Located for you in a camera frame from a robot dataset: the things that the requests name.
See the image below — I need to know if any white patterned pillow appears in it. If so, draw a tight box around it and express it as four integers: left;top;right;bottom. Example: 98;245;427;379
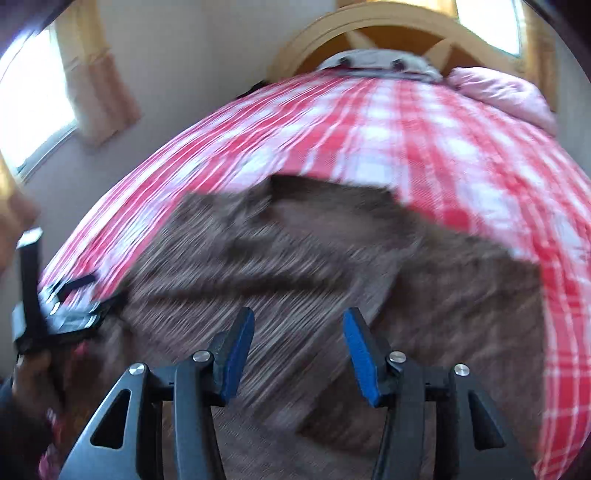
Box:
315;49;444;84

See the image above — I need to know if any left hand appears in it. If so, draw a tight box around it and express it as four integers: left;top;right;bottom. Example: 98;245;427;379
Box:
11;350;63;419

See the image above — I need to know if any arched wooden headboard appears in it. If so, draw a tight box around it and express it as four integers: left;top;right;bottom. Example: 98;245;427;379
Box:
266;1;527;83

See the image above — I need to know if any side window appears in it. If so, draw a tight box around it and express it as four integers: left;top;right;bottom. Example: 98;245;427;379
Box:
1;26;76;175

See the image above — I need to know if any yellow curtain left window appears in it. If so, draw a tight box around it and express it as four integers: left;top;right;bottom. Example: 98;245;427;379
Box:
53;1;141;145

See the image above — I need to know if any pink pillow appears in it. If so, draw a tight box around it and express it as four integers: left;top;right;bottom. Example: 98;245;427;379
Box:
447;67;558;136

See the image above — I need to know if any yellow curtain right of headboard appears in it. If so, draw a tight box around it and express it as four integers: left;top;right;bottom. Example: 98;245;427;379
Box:
522;1;558;112

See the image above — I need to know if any headboard window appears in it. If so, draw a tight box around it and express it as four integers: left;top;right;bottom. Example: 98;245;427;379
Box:
456;0;524;57

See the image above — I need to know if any dark sleeve left forearm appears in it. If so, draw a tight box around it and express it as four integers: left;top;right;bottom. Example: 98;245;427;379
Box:
1;379;53;479

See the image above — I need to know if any black item beside bed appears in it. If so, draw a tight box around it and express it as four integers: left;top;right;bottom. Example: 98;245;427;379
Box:
236;80;270;100

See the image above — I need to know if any brown knitted sweater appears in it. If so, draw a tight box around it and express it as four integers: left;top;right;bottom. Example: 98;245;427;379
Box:
61;175;545;479

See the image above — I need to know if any red white plaid bedsheet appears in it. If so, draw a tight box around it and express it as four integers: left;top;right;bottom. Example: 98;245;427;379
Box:
42;72;590;479

